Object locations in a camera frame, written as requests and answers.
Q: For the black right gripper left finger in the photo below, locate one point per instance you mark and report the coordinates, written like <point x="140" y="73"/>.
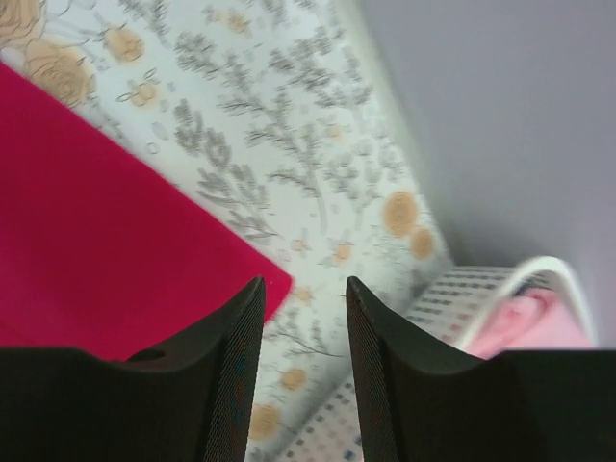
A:
<point x="188" y="398"/>

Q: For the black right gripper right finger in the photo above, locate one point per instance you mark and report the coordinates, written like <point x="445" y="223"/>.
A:
<point x="420" y="399"/>

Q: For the red t shirt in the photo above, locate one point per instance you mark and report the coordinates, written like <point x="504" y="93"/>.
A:
<point x="98" y="251"/>

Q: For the white laundry basket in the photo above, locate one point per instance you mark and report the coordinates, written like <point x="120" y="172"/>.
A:
<point x="454" y="308"/>

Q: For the pink t shirt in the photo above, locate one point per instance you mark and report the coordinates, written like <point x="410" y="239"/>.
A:
<point x="537" y="319"/>

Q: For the floral table mat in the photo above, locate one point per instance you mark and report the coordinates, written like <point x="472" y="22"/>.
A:
<point x="264" y="112"/>

